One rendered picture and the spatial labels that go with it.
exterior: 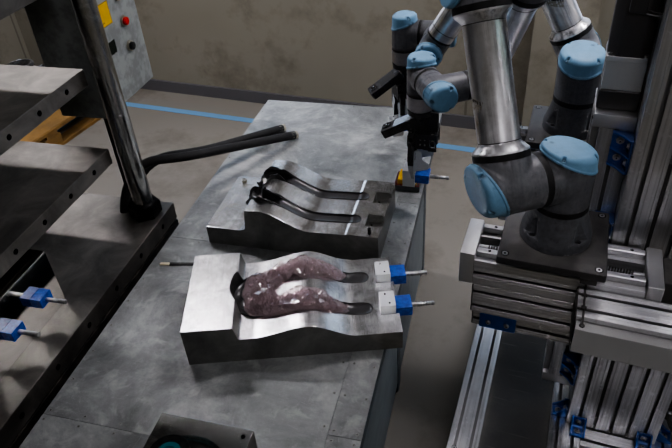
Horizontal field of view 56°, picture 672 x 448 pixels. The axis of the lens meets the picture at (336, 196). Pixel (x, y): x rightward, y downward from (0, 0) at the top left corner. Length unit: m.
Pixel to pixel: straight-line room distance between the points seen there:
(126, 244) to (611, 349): 1.33
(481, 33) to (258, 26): 2.97
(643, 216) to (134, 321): 1.25
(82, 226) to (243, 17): 2.35
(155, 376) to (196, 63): 3.19
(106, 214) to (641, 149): 1.54
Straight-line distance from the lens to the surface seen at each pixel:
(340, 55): 3.98
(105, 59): 1.82
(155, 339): 1.65
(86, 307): 1.82
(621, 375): 1.98
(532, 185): 1.30
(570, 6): 1.88
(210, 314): 1.51
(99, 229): 2.08
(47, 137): 4.25
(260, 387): 1.49
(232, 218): 1.85
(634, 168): 1.54
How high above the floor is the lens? 1.96
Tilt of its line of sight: 36 degrees down
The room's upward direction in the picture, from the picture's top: 4 degrees counter-clockwise
